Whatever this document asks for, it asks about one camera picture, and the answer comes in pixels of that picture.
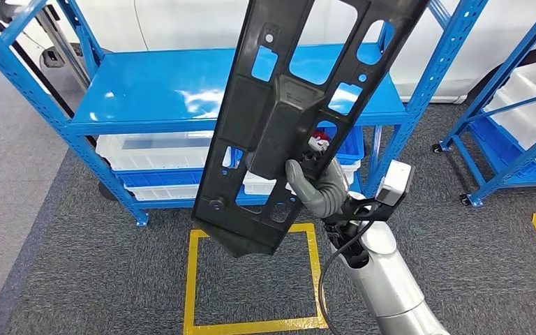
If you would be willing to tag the white car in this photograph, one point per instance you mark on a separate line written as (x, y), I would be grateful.
(180, 23)

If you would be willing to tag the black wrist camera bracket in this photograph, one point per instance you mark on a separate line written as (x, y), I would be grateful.
(360, 212)

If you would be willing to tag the long black plastic part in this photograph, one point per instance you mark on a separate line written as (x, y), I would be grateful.
(258, 115)

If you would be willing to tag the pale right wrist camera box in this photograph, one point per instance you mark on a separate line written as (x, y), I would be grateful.
(395, 182)

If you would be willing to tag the blue plastic bin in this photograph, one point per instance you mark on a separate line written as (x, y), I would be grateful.
(157, 178)
(349, 143)

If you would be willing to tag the blue shelf rack with casters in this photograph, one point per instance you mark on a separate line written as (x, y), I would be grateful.
(504, 152)

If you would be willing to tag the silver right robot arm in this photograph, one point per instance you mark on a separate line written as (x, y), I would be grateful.
(383, 277)

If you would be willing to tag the blue metal shelf rack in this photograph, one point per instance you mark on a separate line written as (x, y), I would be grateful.
(157, 92)

